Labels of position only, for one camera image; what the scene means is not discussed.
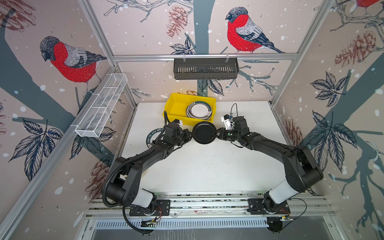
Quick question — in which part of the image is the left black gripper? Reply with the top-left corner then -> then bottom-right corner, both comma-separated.
172,128 -> 195,147

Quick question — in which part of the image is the black round plate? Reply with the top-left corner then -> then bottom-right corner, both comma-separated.
192,121 -> 217,145

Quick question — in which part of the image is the medium green rimmed white plate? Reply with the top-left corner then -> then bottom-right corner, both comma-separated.
186,101 -> 213,120

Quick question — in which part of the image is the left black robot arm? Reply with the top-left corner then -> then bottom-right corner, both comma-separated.
102,121 -> 192,209

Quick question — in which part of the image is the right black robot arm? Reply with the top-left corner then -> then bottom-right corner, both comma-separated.
215,115 -> 324,214

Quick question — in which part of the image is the yellow plastic bin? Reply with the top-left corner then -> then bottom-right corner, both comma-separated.
165,93 -> 216,126

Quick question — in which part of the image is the dark lettered rim white plate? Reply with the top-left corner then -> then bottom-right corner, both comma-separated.
146,128 -> 163,148

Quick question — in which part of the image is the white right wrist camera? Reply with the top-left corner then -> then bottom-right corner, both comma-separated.
221,115 -> 234,130

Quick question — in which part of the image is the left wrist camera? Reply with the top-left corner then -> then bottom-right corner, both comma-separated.
173,119 -> 183,127

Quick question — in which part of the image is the black hanging wall basket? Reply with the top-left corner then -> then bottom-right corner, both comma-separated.
174,58 -> 239,80

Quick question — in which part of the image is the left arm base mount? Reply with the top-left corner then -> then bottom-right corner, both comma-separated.
129,200 -> 171,217

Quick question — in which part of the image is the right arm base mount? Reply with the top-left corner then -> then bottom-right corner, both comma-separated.
247,198 -> 291,215

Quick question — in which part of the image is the white wire mesh shelf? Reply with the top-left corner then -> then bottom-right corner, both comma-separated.
75,73 -> 128,138

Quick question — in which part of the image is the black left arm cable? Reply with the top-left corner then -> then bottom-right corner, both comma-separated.
122,205 -> 160,235

